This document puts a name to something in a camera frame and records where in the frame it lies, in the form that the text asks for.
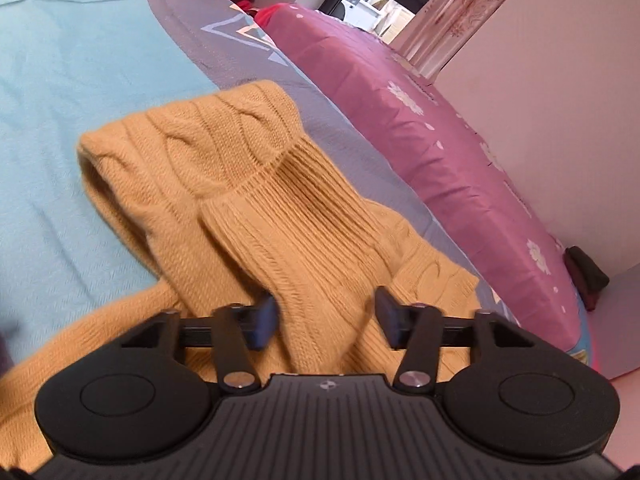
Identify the tan cable-knit sweater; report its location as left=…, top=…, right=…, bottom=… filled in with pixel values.
left=1, top=81, right=480, bottom=470

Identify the colourful cartoon pillow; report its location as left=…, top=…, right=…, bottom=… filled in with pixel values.
left=568, top=290, right=599, bottom=370

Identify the black object behind pillow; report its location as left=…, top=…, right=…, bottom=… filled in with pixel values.
left=563, top=246, right=611, bottom=312

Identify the purple floral quilt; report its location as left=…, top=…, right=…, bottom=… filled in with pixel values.
left=256, top=3, right=579, bottom=352

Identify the pink patterned curtain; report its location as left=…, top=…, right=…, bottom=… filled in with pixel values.
left=390, top=0, right=506, bottom=81

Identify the blue grey striped bedsheet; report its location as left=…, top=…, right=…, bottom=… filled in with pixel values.
left=0, top=0, right=522, bottom=366

